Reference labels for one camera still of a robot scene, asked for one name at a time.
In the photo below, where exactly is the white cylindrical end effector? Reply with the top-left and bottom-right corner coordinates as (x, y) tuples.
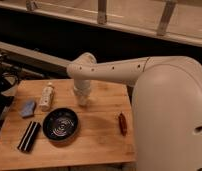
(73, 80), (91, 106)

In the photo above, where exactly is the black ceramic bowl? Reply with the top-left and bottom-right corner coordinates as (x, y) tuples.
(43, 108), (79, 141)

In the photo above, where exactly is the black white striped box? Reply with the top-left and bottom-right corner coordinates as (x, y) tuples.
(17, 121), (41, 152)

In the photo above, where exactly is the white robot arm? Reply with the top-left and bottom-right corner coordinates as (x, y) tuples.
(67, 53), (202, 171)

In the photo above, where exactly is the white plastic bottle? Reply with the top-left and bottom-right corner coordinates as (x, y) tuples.
(39, 82), (54, 111)

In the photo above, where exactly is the blue sponge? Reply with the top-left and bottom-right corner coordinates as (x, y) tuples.
(20, 100), (36, 118)

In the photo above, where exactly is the black equipment at left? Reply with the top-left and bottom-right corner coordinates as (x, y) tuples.
(0, 53), (20, 144)

